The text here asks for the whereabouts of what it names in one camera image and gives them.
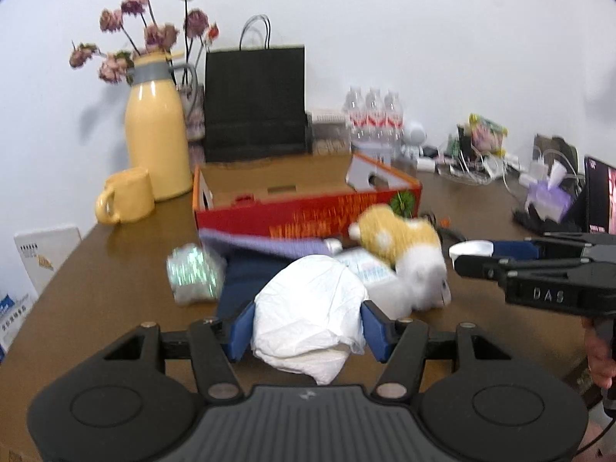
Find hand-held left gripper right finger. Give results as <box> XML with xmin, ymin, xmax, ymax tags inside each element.
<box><xmin>361</xmin><ymin>301</ymin><xmax>513</xmax><ymax>400</ymax></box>

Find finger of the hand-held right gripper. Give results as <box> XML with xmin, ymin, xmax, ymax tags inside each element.
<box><xmin>454</xmin><ymin>254</ymin><xmax>593</xmax><ymax>290</ymax></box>
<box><xmin>491</xmin><ymin>233</ymin><xmax>586</xmax><ymax>261</ymax></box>

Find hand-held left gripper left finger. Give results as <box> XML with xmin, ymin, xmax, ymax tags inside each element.
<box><xmin>99</xmin><ymin>301</ymin><xmax>256</xmax><ymax>402</ymax></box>

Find small white disc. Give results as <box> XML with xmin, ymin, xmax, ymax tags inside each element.
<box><xmin>449</xmin><ymin>241</ymin><xmax>494</xmax><ymax>259</ymax></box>

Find navy blue cloth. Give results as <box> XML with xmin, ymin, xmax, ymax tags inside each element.
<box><xmin>216</xmin><ymin>253</ymin><xmax>301</xmax><ymax>321</ymax></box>

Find wet wipes pack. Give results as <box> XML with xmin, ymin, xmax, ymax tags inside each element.
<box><xmin>337</xmin><ymin>248</ymin><xmax>400</xmax><ymax>299</ymax></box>

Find white plastic bag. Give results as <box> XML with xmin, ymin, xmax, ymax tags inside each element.
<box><xmin>250</xmin><ymin>254</ymin><xmax>369</xmax><ymax>386</ymax></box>

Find glittery green packet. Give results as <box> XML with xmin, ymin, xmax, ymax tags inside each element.
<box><xmin>166</xmin><ymin>245</ymin><xmax>227</xmax><ymax>306</ymax></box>

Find yellow and white plush dog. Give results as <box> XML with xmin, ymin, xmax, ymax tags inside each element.
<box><xmin>349</xmin><ymin>204</ymin><xmax>450</xmax><ymax>311</ymax></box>

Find purple knitted cloth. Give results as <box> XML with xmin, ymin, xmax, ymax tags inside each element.
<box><xmin>198</xmin><ymin>228</ymin><xmax>338</xmax><ymax>259</ymax></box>

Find red cardboard box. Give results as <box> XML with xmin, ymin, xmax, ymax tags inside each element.
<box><xmin>192</xmin><ymin>151</ymin><xmax>423</xmax><ymax>246</ymax></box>

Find person's right hand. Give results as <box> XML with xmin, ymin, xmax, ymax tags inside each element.
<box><xmin>581</xmin><ymin>316</ymin><xmax>616</xmax><ymax>390</ymax></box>

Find black pouch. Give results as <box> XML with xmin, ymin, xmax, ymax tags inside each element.
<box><xmin>512</xmin><ymin>202</ymin><xmax>585</xmax><ymax>234</ymax></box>

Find purple tissue pack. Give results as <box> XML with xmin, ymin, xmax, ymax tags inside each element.
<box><xmin>526</xmin><ymin>161</ymin><xmax>578</xmax><ymax>222</ymax></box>

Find small white tube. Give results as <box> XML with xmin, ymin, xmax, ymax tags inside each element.
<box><xmin>322</xmin><ymin>238</ymin><xmax>359</xmax><ymax>255</ymax></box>

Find brown paper bag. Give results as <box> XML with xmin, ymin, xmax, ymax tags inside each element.
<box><xmin>533</xmin><ymin>134</ymin><xmax>581</xmax><ymax>179</ymax></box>

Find colourful snack bag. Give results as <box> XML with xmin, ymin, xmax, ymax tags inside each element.
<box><xmin>469</xmin><ymin>114</ymin><xmax>508</xmax><ymax>155</ymax></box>

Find dark green box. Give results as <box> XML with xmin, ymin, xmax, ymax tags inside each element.
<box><xmin>456</xmin><ymin>125</ymin><xmax>476</xmax><ymax>159</ymax></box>

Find white robot figure speaker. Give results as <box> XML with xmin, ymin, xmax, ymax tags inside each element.
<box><xmin>402</xmin><ymin>122</ymin><xmax>429</xmax><ymax>159</ymax></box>

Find clear water bottle red label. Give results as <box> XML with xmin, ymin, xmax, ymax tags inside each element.
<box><xmin>382</xmin><ymin>89</ymin><xmax>404</xmax><ymax>147</ymax></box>
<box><xmin>344</xmin><ymin>87</ymin><xmax>367</xmax><ymax>142</ymax></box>
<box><xmin>364</xmin><ymin>87</ymin><xmax>386</xmax><ymax>145</ymax></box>

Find yellow mug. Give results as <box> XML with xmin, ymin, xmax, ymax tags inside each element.
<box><xmin>95</xmin><ymin>167</ymin><xmax>156</xmax><ymax>224</ymax></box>

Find clear seed container white lid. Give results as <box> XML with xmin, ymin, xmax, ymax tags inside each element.
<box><xmin>307</xmin><ymin>108</ymin><xmax>352</xmax><ymax>157</ymax></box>

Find yellow thermos jug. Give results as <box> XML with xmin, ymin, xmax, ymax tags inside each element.
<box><xmin>124</xmin><ymin>50</ymin><xmax>198</xmax><ymax>202</ymax></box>

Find white booklet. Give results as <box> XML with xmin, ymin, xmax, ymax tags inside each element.
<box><xmin>13</xmin><ymin>224</ymin><xmax>82</xmax><ymax>294</ymax></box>

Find clear vase with pink filling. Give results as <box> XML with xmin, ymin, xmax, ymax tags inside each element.
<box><xmin>178</xmin><ymin>84</ymin><xmax>207</xmax><ymax>164</ymax></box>

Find black paper bag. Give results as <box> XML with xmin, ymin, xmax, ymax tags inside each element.
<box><xmin>202</xmin><ymin>14</ymin><xmax>309</xmax><ymax>163</ymax></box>

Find blue and white box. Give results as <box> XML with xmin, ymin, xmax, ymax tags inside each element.
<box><xmin>0</xmin><ymin>291</ymin><xmax>37</xmax><ymax>362</ymax></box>

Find dried pink rose bouquet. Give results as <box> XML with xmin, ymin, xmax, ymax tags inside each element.
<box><xmin>69</xmin><ymin>0</ymin><xmax>221</xmax><ymax>85</ymax></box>

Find white cable tangle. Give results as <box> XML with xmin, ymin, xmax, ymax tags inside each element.
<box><xmin>440</xmin><ymin>151</ymin><xmax>523</xmax><ymax>188</ymax></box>

